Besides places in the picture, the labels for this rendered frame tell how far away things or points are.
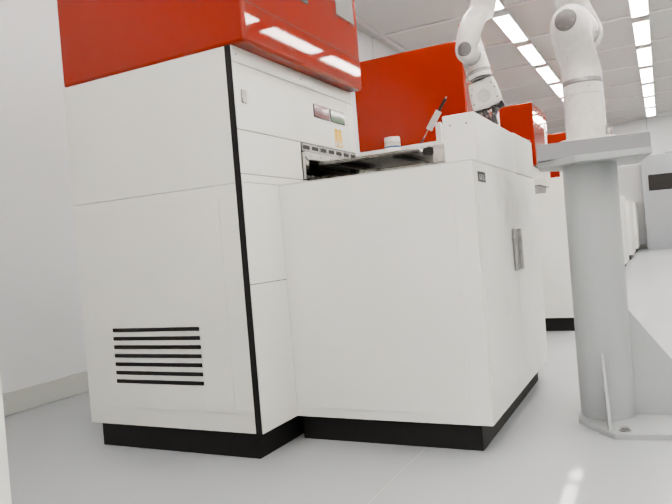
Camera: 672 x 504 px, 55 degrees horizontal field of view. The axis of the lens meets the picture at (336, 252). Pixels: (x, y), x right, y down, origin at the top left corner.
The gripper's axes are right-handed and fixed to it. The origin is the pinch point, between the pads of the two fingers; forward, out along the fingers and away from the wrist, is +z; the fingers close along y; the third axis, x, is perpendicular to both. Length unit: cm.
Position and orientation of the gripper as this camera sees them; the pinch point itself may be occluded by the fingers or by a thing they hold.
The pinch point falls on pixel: (493, 122)
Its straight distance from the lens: 234.4
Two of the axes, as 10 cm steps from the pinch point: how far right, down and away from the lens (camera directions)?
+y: 8.5, -2.7, -4.5
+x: 4.5, -0.5, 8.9
